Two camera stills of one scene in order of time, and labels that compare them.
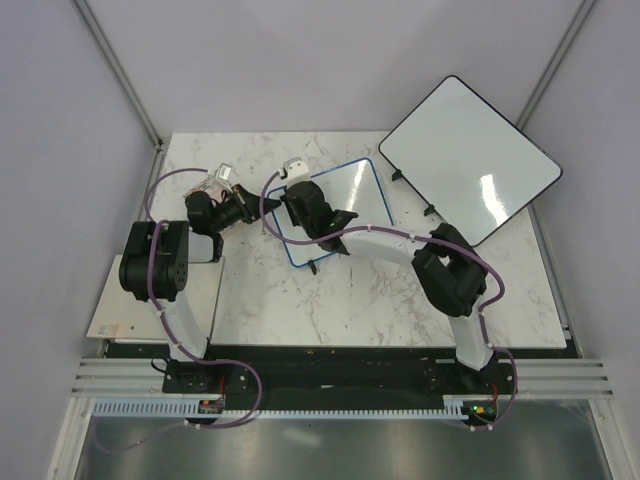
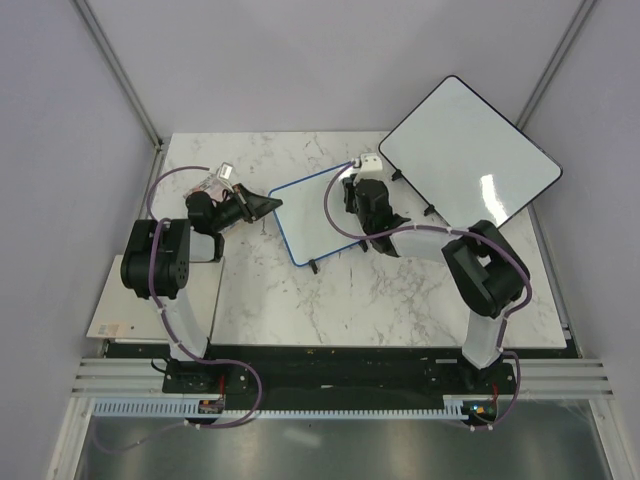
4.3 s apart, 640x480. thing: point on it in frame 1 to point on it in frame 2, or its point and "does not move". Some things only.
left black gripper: (247, 203) does not move
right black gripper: (290, 213) to (350, 193)
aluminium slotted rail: (534, 378) does not move
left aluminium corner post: (118, 71) does not move
